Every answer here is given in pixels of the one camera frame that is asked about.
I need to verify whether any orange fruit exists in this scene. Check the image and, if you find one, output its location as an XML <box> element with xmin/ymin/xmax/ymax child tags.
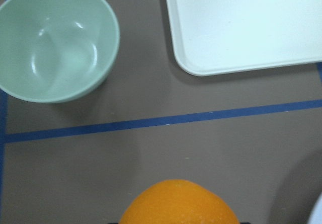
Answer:
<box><xmin>119</xmin><ymin>179</ymin><xmax>239</xmax><ymax>223</ymax></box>

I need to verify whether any white ceramic plate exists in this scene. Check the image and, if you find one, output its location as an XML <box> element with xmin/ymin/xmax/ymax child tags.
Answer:
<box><xmin>307</xmin><ymin>194</ymin><xmax>322</xmax><ymax>224</ymax></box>

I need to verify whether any cream bear tray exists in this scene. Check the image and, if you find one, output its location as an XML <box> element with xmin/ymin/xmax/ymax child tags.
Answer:
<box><xmin>166</xmin><ymin>0</ymin><xmax>321</xmax><ymax>77</ymax></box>

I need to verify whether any light green bowl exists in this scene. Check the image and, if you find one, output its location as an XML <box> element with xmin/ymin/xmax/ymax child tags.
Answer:
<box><xmin>1</xmin><ymin>0</ymin><xmax>120</xmax><ymax>103</ymax></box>

